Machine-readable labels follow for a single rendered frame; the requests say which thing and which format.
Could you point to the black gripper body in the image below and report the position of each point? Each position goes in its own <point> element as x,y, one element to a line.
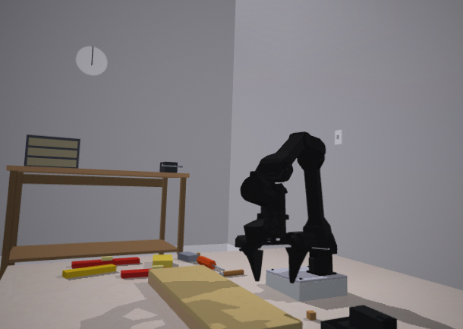
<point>299,239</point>

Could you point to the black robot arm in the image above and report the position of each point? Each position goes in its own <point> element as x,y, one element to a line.
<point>260,189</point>

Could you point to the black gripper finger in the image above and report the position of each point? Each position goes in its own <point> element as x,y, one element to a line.
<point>296,258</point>
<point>255,257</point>

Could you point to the tan rectangular panel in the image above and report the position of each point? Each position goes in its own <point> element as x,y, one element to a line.
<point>204,299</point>

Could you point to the red flat bar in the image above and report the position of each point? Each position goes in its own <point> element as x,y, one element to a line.
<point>137,272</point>
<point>104,260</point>

